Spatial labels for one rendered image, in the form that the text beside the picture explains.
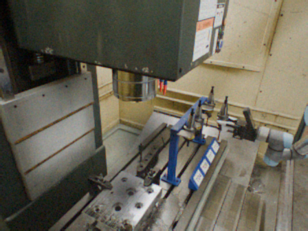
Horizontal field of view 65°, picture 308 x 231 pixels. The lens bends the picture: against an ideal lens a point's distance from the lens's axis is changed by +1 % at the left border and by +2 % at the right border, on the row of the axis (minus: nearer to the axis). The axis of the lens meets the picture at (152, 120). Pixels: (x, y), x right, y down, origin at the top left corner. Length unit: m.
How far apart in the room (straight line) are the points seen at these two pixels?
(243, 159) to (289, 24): 0.89
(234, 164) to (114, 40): 1.33
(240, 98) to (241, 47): 0.36
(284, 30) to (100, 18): 1.21
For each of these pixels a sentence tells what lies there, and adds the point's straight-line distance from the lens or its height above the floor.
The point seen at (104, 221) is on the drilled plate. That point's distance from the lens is 1.04.
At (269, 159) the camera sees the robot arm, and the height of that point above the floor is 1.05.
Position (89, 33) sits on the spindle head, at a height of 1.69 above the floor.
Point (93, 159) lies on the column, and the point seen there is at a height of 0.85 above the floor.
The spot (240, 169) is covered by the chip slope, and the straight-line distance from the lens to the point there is 1.78.
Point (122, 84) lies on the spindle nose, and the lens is 0.78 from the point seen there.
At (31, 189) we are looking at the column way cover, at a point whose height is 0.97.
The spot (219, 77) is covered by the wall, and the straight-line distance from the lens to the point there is 1.80.
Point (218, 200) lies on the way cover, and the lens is 1.49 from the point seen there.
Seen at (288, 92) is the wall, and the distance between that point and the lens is 1.77.
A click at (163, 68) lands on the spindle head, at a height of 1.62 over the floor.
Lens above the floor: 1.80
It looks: 29 degrees down
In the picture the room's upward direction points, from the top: 2 degrees clockwise
